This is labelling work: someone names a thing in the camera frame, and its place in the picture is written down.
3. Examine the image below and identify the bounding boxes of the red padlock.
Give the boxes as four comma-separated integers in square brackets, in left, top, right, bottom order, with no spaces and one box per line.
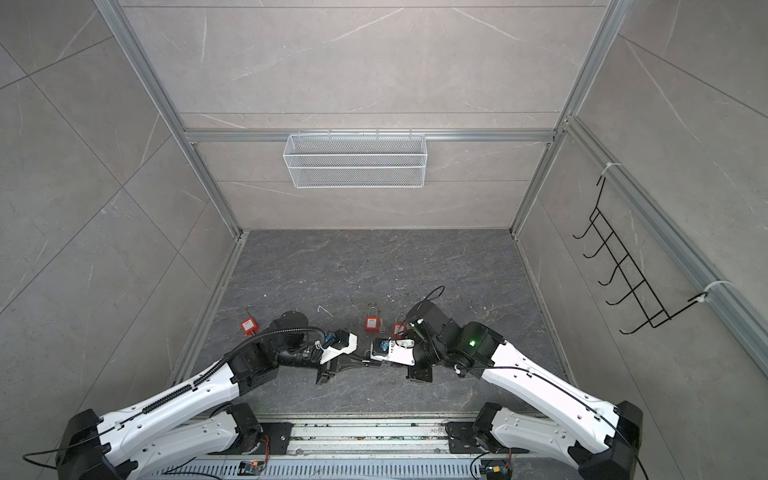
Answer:
[241,306,260,336]
[392,313,407,339]
[365,303,382,333]

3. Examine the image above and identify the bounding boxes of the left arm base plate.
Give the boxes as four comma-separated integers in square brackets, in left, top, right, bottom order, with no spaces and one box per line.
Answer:
[213,422,294,455]

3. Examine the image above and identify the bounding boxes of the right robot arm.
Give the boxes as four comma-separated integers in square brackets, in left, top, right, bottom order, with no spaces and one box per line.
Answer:
[404,298,645,479]

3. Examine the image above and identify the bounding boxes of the white slotted cable duct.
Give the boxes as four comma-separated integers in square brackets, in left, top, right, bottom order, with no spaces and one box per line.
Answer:
[149,456,580,479]

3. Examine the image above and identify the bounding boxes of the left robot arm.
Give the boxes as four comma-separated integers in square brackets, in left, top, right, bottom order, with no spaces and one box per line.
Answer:
[51,311,370,479]

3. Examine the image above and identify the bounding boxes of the black wire hook rack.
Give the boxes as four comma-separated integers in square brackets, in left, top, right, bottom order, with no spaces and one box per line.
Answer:
[572,176,709,336]

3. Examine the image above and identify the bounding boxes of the white wire mesh basket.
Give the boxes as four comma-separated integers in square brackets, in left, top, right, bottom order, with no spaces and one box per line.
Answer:
[283,133,428,189]

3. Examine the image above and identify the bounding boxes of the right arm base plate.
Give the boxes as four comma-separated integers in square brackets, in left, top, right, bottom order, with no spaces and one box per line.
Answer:
[444,421,528,455]

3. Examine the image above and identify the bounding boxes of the aluminium mounting rail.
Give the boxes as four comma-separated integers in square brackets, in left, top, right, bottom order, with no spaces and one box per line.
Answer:
[173,416,616,460]

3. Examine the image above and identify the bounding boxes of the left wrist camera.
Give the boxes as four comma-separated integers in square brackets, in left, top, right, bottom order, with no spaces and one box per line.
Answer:
[320,330,358,365]

